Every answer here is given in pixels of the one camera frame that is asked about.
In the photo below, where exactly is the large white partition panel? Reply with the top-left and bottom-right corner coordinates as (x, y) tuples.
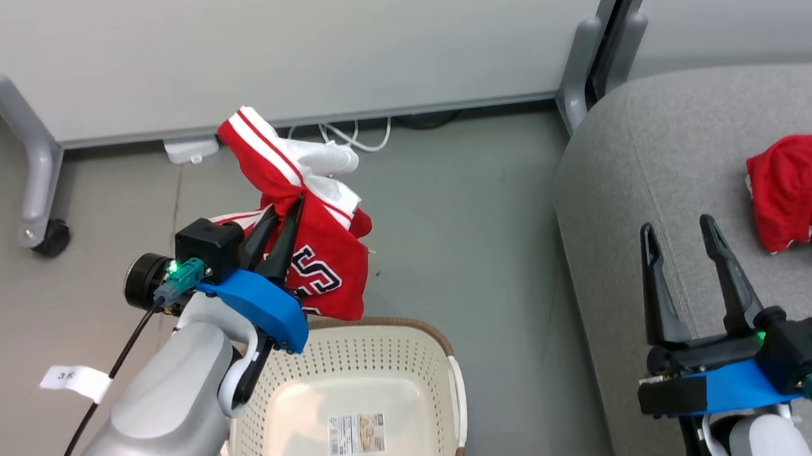
(0, 0), (624, 178)

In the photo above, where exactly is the grey fabric sofa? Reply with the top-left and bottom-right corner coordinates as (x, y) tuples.
(540, 45), (812, 456)

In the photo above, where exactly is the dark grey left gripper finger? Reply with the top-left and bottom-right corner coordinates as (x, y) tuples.
(256, 191), (305, 286)
(239, 205), (280, 273)

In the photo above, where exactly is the long grey partition foot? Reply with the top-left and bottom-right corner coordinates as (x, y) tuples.
(0, 71), (67, 251)

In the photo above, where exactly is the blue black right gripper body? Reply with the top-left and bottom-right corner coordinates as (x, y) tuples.
(636, 327), (809, 425)

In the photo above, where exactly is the plain red shirt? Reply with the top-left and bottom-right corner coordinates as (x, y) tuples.
(742, 130), (812, 257)

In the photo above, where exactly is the short grey partition foot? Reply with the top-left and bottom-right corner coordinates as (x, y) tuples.
(604, 10), (649, 99)
(555, 14), (604, 136)

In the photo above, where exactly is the black cable with teal plug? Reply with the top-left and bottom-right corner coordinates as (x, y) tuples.
(60, 252), (208, 456)

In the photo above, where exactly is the black cable under partition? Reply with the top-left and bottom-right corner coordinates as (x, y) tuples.
(390, 105), (462, 133)

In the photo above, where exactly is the red white striped lettered jersey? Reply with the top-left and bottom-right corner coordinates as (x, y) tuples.
(203, 105), (379, 323)

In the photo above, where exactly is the white power adapter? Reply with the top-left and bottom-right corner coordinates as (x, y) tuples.
(162, 135), (220, 168)

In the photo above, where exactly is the white paper tag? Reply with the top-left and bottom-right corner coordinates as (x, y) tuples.
(39, 364), (113, 405)

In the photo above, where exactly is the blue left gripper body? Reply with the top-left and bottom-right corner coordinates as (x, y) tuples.
(191, 266), (313, 356)

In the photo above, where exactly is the black caster wheel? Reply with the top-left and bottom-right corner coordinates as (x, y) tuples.
(31, 217), (72, 260)

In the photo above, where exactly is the cream perforated laundry basket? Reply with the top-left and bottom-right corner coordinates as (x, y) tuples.
(217, 309), (475, 456)

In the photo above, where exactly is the coiled white cable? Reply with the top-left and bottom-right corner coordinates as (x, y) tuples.
(289, 111), (392, 155)

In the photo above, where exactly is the narrow white partition panel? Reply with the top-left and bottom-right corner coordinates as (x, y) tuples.
(626, 0), (812, 90)

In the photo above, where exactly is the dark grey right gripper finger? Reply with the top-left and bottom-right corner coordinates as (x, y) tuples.
(694, 214), (770, 339)
(634, 223), (699, 348)

